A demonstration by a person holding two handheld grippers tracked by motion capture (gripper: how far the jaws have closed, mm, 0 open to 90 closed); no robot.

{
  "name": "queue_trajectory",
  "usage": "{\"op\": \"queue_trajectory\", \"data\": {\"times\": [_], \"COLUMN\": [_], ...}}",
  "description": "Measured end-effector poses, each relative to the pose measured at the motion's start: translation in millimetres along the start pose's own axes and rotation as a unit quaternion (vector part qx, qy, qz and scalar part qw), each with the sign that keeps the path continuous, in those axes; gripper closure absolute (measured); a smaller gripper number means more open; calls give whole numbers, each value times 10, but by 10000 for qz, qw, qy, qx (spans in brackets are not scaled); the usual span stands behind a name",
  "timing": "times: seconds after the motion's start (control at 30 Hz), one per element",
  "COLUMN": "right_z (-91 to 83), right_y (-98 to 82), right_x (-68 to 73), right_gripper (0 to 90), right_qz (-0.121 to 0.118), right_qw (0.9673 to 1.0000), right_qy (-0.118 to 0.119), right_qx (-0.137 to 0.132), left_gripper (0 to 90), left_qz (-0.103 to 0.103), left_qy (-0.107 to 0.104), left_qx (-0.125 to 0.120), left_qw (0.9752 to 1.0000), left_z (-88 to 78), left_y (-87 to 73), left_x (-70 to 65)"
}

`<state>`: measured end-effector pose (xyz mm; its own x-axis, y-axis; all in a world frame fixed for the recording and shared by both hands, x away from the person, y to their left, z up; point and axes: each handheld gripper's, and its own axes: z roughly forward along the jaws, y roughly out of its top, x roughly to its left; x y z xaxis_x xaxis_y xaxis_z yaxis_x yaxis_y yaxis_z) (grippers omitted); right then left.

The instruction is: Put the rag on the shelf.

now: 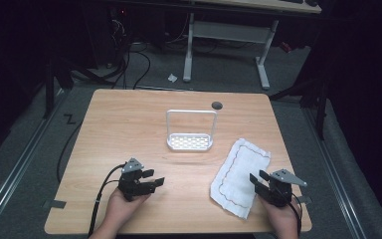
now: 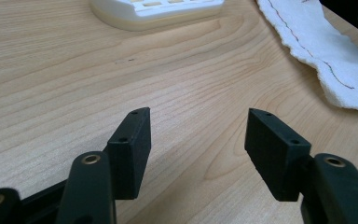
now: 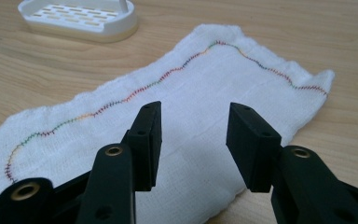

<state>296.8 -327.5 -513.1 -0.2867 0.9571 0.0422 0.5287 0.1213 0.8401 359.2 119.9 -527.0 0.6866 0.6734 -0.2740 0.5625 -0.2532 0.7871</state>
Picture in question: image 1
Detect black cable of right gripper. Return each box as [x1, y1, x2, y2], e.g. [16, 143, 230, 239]
[286, 192, 303, 237]

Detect black floor cables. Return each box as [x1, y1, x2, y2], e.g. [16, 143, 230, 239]
[69, 13, 193, 91]

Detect person's left hand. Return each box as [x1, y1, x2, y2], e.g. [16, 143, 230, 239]
[103, 187, 151, 230]

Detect black floor cable by table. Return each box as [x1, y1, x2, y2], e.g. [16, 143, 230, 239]
[56, 119, 85, 184]

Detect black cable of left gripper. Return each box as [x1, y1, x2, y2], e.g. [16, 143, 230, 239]
[87, 162, 127, 238]

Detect person's right hand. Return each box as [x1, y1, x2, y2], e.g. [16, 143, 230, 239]
[258, 193, 302, 239]

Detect white cloth with red stitching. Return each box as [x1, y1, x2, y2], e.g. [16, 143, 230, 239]
[209, 137, 272, 220]

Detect white metal desk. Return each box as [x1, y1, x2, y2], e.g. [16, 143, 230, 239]
[182, 0, 322, 91]

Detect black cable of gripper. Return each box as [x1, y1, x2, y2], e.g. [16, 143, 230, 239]
[87, 162, 127, 238]
[286, 192, 303, 237]

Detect white rack with handle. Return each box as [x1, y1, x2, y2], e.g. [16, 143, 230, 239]
[165, 109, 219, 152]

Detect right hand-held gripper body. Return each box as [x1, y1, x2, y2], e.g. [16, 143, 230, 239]
[267, 168, 308, 208]

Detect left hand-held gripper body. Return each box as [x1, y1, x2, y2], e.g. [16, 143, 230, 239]
[117, 157, 156, 202]

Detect black metal stand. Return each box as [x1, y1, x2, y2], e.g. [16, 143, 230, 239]
[269, 66, 331, 140]

